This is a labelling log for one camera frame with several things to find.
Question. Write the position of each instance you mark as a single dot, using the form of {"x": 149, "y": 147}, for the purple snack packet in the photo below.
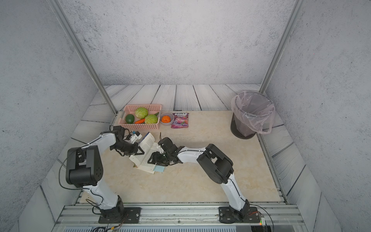
{"x": 180, "y": 120}

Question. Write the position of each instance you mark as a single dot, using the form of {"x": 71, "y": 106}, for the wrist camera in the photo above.
{"x": 168, "y": 143}
{"x": 133, "y": 137}

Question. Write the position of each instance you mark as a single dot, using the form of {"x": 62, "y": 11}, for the green cabbage back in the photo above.
{"x": 141, "y": 113}

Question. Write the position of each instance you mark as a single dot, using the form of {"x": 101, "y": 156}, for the Animal Farm paperback book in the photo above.
{"x": 149, "y": 146}

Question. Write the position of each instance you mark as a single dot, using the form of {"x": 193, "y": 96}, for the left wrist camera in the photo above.
{"x": 133, "y": 137}

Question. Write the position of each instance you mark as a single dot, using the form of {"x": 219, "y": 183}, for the pink plastic basket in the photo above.
{"x": 131, "y": 108}

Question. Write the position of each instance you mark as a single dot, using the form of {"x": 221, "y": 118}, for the green cabbage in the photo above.
{"x": 151, "y": 119}
{"x": 141, "y": 113}

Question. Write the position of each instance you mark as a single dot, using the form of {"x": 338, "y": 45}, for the front aluminium rail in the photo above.
{"x": 274, "y": 214}

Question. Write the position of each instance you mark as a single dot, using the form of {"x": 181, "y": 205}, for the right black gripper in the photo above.
{"x": 155, "y": 156}

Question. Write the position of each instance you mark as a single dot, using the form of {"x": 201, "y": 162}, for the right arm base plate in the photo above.
{"x": 228, "y": 215}

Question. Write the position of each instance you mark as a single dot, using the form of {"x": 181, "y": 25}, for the orange carrot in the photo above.
{"x": 141, "y": 121}

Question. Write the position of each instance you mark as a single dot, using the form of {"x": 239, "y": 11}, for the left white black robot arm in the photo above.
{"x": 84, "y": 168}

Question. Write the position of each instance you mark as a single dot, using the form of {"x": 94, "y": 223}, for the blue sticky note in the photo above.
{"x": 159, "y": 168}

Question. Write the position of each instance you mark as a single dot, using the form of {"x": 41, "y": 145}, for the aluminium frame post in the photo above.
{"x": 61, "y": 17}
{"x": 281, "y": 46}

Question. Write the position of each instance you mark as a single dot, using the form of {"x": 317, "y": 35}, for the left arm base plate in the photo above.
{"x": 120, "y": 216}

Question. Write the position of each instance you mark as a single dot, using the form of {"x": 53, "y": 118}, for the left aluminium frame post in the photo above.
{"x": 61, "y": 17}

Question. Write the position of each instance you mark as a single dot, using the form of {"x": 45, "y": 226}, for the green cabbage front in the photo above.
{"x": 151, "y": 119}

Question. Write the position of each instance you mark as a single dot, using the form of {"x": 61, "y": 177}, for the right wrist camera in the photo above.
{"x": 168, "y": 143}

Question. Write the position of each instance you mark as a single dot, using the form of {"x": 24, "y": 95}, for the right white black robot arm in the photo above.
{"x": 217, "y": 165}

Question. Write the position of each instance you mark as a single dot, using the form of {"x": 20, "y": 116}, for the small bowl with orange food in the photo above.
{"x": 167, "y": 118}

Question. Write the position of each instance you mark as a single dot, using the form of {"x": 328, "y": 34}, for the right aluminium frame post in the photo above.
{"x": 281, "y": 46}

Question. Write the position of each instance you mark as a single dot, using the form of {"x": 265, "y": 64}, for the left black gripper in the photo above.
{"x": 135, "y": 146}

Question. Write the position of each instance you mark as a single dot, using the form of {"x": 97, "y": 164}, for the dark green avocado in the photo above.
{"x": 129, "y": 119}

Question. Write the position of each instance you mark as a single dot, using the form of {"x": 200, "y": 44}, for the black bin with plastic liner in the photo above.
{"x": 253, "y": 113}

